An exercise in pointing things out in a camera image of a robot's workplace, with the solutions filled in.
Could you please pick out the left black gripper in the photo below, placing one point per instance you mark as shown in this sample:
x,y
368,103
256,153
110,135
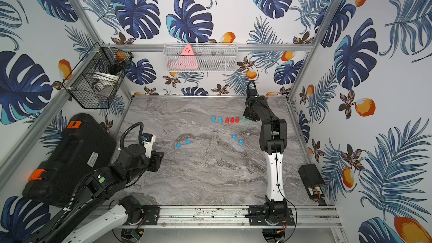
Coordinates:
x,y
156,161

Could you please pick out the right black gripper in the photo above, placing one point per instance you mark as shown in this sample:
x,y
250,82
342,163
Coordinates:
x,y
245,113

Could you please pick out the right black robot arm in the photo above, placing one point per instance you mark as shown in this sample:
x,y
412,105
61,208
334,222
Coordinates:
x,y
273,142

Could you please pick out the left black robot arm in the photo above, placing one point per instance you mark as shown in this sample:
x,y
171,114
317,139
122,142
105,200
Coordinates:
x,y
79,196

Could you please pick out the black plastic tool case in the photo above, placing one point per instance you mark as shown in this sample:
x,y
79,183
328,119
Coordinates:
x,y
85,146

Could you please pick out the pink triangle card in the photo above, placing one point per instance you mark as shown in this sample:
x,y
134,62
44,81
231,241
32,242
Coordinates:
x,y
187,59

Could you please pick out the black power supply box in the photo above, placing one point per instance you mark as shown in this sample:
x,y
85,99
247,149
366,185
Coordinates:
x,y
313,183

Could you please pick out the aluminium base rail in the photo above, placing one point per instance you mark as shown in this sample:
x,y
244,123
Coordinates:
x,y
237,217

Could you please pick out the clear mesh wall tray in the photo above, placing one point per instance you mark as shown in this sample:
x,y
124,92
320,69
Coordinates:
x,y
212,57

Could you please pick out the black wire basket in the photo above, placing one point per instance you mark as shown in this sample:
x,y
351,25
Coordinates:
x,y
100,75

